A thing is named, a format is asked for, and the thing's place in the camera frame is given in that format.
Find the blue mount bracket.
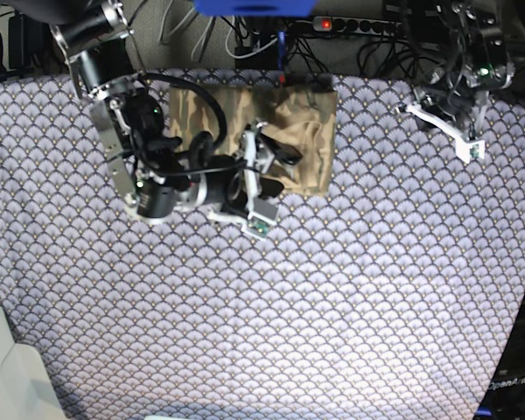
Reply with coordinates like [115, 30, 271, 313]
[194, 0, 316, 17]

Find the black OpenArm base box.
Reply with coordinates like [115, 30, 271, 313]
[473, 295, 525, 419]

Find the purple fan-pattern tablecloth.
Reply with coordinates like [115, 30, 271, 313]
[0, 76, 525, 419]

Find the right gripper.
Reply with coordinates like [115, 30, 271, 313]
[130, 120, 302, 240]

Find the black power strip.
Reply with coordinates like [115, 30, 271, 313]
[311, 16, 403, 37]

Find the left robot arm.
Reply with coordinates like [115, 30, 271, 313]
[398, 1, 515, 164]

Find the black power adapter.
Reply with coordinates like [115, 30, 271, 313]
[8, 13, 51, 70]

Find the camouflage T-shirt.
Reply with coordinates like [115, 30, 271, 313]
[168, 82, 339, 198]

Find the light grey plastic furniture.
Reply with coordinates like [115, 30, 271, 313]
[0, 305, 66, 419]

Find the blue clamp handle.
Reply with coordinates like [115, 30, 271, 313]
[276, 31, 287, 72]

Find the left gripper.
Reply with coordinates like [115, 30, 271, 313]
[396, 76, 493, 164]

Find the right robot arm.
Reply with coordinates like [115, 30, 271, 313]
[11, 1, 301, 239]

